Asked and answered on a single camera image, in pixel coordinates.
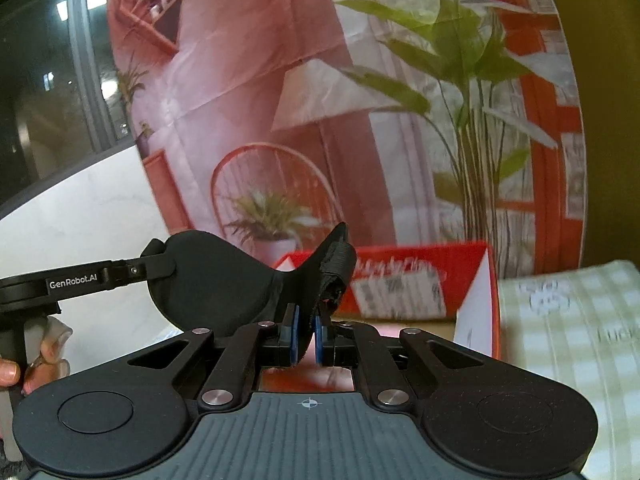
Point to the checked rabbit print tablecloth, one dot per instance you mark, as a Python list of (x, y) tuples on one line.
[(575, 360)]

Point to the black eye mask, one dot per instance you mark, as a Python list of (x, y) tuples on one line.
[(215, 280)]

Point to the person's left hand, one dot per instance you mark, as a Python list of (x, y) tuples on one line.
[(50, 355)]

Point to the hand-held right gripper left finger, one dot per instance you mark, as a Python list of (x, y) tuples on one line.
[(295, 335)]

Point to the dark glass window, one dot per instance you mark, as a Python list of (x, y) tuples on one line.
[(50, 85)]

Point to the printed wall cloth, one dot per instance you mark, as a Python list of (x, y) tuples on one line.
[(350, 85)]

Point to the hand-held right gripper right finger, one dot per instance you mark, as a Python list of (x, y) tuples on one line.
[(319, 346)]

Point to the red strawberry print cardboard box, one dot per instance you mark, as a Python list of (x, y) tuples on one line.
[(470, 300)]

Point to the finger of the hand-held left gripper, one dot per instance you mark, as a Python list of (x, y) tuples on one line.
[(150, 266)]

